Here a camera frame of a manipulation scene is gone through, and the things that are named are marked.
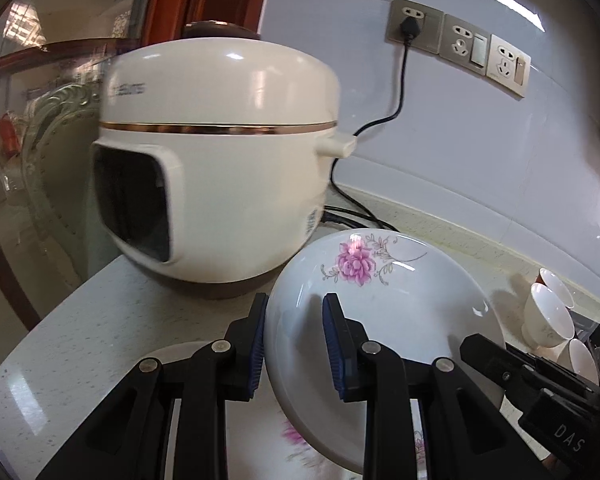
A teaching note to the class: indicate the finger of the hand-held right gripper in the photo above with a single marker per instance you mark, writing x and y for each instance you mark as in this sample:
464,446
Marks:
495,360

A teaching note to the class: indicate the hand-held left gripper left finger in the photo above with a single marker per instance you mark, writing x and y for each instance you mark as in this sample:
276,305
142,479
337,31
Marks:
256,350

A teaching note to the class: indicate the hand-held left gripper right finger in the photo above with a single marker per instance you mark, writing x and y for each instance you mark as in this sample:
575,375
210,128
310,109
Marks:
332,345

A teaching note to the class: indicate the white bowl with gold rim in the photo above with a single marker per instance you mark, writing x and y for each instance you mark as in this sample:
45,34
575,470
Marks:
577,360

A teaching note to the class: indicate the white bowl with pink flower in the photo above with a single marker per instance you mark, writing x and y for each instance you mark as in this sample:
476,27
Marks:
545,315

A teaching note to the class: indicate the small white floral plate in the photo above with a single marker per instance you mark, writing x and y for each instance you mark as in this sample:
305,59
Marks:
395,300

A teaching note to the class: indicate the medium white floral plate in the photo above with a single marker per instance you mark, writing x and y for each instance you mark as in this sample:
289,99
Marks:
260,440

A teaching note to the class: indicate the red bowl with white inside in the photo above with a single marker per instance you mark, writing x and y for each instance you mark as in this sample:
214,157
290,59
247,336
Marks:
555,282

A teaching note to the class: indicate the cream rice cooker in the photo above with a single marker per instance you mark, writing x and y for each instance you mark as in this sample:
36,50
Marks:
220,125

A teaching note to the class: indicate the etched glass door panel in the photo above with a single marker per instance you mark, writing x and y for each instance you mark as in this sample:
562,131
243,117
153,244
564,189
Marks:
45,160

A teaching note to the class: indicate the beige wall socket with switch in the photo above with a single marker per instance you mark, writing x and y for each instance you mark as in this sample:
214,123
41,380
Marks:
505,62

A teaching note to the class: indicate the grey wall socket with switch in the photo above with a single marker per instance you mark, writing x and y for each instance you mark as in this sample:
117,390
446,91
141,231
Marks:
460,42

